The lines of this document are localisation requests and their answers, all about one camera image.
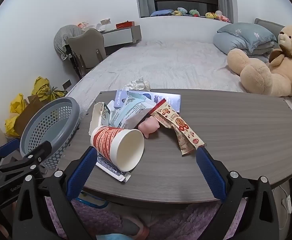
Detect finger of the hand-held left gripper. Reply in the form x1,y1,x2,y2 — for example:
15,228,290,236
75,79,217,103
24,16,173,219
0,138,21,165
0,140,52,175

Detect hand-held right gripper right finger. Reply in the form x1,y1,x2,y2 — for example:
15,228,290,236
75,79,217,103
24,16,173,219
195,146,280,240

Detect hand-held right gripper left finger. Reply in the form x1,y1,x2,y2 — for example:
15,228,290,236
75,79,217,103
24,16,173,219
12,146,98,240

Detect grey perforated plastic basket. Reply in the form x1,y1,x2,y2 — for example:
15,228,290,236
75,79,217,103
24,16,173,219
20,97,81,169

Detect red and white paper cup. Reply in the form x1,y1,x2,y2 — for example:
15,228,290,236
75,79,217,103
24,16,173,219
90,126,145,172

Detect long beige snack wrapper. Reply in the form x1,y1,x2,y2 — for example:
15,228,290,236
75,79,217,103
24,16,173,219
147,98,207,148

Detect white milk carton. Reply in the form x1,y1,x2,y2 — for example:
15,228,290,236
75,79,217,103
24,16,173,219
89,102,111,136

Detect white and blue mask packet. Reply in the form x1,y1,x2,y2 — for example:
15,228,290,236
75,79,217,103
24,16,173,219
110,92,159,130

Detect pink squishy toy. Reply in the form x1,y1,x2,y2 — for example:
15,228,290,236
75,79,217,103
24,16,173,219
138,119,159,139

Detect blue patterned card box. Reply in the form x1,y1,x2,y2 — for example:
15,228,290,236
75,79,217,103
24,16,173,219
95,154,131,183

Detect brown cardboard box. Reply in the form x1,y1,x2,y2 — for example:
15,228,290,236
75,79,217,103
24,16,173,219
14,95,48,137

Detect tied yellow printed bag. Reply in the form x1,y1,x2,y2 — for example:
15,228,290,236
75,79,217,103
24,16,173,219
45,86,69,103

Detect crumpled yellow plastic bag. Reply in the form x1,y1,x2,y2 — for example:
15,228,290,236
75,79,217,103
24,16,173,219
31,77,52,102

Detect pink and grey slipper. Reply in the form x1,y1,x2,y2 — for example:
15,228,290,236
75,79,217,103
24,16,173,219
121,215,151,240

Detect purple blue tissue box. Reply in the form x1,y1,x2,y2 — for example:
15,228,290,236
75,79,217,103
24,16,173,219
113,90,181,114

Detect crumpled printed paper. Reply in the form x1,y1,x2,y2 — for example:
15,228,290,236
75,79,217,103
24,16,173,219
124,77,151,92

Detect beige teddy bear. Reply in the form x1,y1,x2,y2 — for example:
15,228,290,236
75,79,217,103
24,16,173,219
226,25,292,97

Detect bed with checked sheet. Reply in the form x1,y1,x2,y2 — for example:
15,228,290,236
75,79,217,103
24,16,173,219
66,40,292,130

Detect grey checked garment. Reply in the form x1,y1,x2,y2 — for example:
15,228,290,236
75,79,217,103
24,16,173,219
54,25,85,61

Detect beige desk chair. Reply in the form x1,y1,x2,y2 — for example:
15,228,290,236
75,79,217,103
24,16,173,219
68,28,107,79

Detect plain light blue pillow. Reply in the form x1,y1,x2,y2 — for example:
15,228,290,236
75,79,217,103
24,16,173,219
213,33,251,55

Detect grey and white desk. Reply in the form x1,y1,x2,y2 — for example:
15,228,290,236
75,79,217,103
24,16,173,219
96,25,141,49

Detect light blue flowered pillow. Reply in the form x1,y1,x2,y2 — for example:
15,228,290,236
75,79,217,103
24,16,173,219
216,22,277,52

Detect white desk item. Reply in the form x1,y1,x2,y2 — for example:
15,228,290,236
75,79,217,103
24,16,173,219
96,19,111,32

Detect red box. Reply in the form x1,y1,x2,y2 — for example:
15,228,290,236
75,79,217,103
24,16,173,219
115,21,135,29

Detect pink plush toy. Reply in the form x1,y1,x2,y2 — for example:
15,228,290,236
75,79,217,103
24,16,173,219
215,10,231,23

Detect grey bed headboard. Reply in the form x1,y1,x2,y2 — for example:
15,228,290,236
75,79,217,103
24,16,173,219
254,18,285,40

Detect blue cushion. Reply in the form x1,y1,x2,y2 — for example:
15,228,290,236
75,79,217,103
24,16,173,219
150,9,174,17

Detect white charger cable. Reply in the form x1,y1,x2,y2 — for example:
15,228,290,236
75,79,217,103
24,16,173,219
272,182,292,215

